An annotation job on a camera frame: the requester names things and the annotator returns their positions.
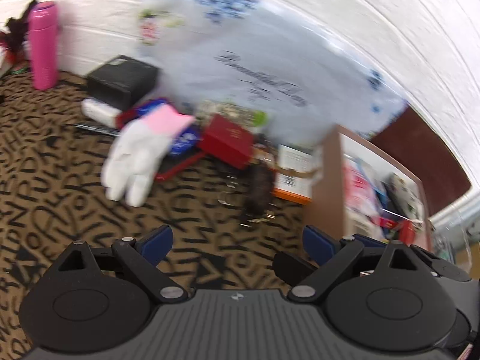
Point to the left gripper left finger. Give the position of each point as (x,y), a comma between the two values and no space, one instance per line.
(139,259)

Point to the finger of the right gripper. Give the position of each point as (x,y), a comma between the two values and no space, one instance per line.
(369,242)

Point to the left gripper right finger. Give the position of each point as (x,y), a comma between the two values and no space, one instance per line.
(337,261)

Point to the white pink rubber glove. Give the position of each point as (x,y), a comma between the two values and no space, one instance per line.
(136,154)

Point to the dark brown leather pouch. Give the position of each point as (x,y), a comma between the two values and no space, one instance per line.
(259,194)

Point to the beige cardboard storage box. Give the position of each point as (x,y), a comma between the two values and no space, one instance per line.
(343,201)

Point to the letter patterned table cloth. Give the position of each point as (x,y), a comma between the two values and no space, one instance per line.
(51,195)

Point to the orange white medicine box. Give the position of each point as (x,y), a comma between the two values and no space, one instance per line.
(297,172)

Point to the red tray lid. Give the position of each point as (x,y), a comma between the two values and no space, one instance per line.
(170,166)

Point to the dark brown wooden board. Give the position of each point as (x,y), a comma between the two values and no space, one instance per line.
(412,142)

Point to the metal hook carabiner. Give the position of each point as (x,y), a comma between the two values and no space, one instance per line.
(226,197)

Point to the blue card box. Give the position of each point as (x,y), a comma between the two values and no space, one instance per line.
(185,141)

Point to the black pen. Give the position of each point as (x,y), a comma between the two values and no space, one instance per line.
(88,128)

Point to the red gift box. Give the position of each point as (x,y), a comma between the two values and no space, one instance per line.
(227,141)

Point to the small white box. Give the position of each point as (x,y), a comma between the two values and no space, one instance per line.
(99,111)

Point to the snack packet with green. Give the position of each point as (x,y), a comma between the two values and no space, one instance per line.
(250,119)

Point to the black cardboard box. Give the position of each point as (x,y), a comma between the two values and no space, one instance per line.
(122,81)

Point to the floral Beautiful Day plastic bag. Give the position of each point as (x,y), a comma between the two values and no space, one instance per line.
(261,55)

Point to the pink thermos bottle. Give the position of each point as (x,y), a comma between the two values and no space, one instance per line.
(42,39)

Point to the dark red feather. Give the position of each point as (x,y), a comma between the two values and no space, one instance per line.
(13,39)

